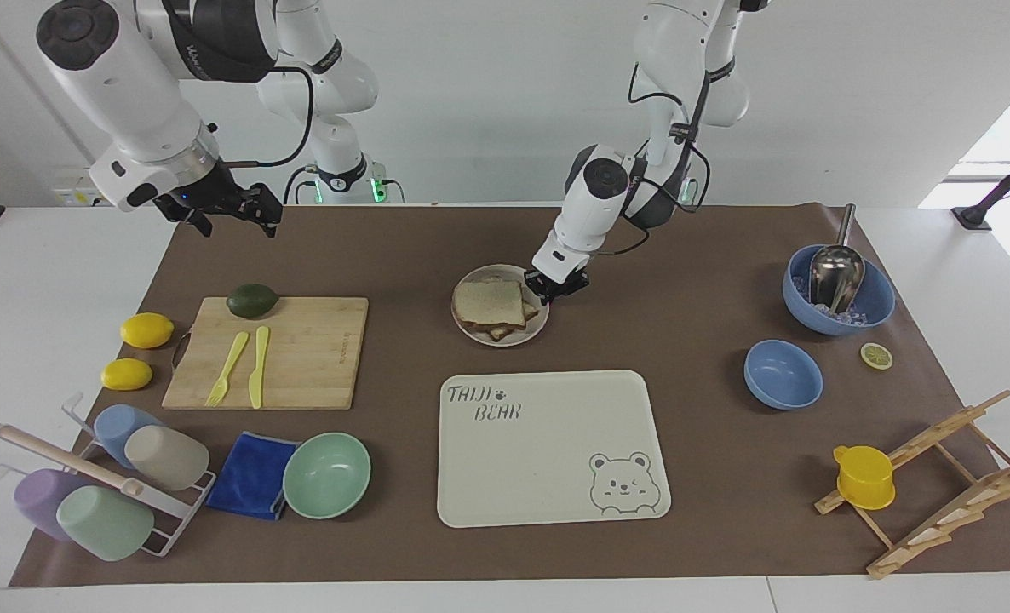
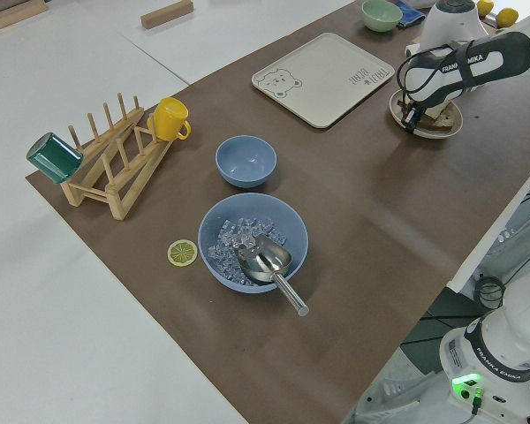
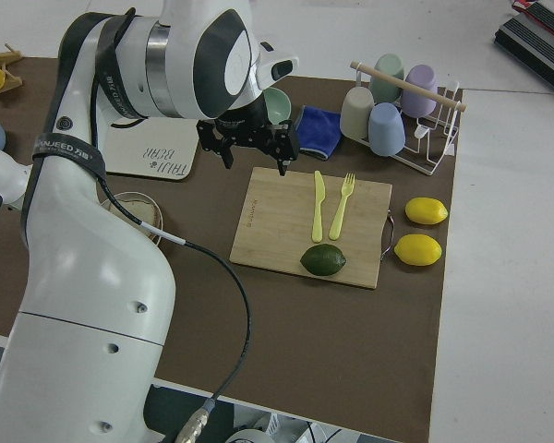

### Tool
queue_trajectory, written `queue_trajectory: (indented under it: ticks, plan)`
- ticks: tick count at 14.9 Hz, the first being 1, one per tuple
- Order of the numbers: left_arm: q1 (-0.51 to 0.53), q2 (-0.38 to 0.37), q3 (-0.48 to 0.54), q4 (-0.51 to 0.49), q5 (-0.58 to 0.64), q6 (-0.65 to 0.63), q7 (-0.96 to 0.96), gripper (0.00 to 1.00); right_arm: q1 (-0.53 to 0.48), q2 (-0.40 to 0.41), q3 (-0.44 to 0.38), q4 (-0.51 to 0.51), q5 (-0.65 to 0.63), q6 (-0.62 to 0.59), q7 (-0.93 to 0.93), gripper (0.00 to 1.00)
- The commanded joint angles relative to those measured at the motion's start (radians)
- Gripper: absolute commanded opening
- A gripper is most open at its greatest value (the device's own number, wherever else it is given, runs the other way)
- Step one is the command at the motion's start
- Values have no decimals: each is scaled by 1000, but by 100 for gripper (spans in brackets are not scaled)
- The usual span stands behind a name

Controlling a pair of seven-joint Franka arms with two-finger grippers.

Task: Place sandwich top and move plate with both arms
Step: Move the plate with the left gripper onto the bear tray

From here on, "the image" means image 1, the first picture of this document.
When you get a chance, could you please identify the yellow lemon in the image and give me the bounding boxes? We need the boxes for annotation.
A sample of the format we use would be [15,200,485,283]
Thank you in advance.
[100,358,155,392]
[119,312,175,350]

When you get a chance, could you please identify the purple cup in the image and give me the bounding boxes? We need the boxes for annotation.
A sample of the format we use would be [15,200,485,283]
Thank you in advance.
[13,467,90,543]

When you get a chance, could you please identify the yellow-green plastic fork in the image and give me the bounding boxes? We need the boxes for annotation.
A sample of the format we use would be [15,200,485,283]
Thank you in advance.
[204,330,251,409]

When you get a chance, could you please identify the beige round plate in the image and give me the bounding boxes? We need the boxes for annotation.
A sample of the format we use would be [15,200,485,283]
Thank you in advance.
[450,264,551,348]

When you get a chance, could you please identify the clear ice cubes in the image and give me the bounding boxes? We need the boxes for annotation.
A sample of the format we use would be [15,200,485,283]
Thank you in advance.
[790,274,870,329]

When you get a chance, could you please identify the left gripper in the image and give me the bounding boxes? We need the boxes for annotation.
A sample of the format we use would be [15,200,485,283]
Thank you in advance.
[524,266,592,307]

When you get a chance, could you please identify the beige cup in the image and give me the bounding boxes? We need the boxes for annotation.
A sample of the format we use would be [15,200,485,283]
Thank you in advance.
[123,424,211,492]

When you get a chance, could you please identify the light blue cup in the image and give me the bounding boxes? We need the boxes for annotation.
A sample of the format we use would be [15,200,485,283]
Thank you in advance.
[93,404,166,470]

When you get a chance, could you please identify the small blue bowl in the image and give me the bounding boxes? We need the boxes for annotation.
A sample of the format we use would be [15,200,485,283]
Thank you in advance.
[743,339,824,412]

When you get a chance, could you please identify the large blue bowl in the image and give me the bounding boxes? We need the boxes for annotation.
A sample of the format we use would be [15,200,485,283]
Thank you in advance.
[782,243,897,337]

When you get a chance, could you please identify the green avocado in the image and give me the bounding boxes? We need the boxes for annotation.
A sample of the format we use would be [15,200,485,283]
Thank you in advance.
[226,284,281,321]

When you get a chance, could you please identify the wooden folding rack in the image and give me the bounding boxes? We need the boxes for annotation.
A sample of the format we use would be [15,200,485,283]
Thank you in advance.
[814,389,1010,581]

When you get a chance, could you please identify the light green bowl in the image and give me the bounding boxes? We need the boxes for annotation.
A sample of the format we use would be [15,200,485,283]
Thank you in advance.
[281,432,373,521]

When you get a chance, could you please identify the metal scoop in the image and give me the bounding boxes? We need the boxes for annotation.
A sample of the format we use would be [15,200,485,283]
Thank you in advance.
[808,203,866,315]

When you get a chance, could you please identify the yellow-green plastic knife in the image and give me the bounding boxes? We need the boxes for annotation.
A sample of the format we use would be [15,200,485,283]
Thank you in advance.
[248,325,272,410]

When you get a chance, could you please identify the blue folded cloth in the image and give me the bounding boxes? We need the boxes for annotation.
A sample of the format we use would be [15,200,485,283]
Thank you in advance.
[204,431,302,522]

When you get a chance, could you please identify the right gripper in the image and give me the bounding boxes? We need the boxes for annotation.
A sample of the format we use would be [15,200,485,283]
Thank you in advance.
[154,162,284,239]

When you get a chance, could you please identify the bamboo cutting board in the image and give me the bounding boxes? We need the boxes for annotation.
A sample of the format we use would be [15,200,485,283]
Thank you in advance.
[161,295,370,412]

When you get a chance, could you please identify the white wire cup rack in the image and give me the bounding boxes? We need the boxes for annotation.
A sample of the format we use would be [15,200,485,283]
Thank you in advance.
[0,392,217,559]

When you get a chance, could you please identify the yellow mug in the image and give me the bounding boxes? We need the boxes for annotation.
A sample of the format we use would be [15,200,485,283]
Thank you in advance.
[832,444,897,512]

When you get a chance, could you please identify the cream tray with bear print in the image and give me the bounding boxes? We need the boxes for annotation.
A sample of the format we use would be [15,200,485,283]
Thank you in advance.
[436,369,673,530]

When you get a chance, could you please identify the toasted bread slice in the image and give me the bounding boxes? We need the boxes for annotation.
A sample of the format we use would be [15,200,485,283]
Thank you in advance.
[464,300,541,342]
[453,279,526,327]

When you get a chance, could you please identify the light green cup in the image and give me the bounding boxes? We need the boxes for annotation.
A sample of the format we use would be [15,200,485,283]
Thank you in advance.
[55,484,156,563]

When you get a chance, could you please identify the white wall socket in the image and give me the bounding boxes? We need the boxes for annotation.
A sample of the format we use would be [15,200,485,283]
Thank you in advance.
[50,174,111,209]

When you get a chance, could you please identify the black cable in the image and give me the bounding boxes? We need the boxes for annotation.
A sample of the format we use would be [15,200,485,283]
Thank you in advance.
[215,66,316,169]
[590,61,714,258]

